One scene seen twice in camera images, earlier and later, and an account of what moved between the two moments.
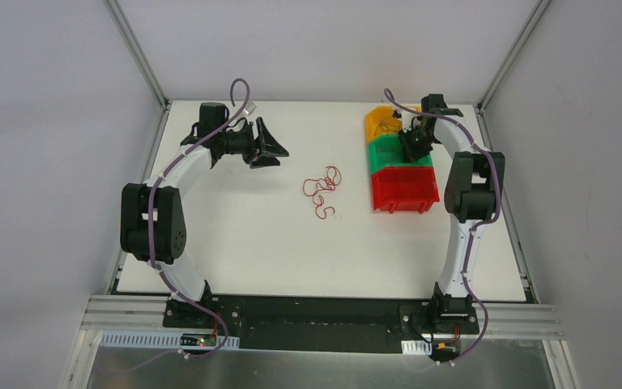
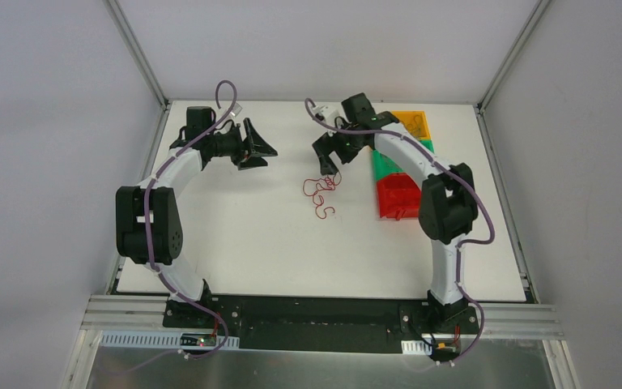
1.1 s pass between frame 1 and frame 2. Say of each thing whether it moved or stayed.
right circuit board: stayed
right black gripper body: moved
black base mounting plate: stayed
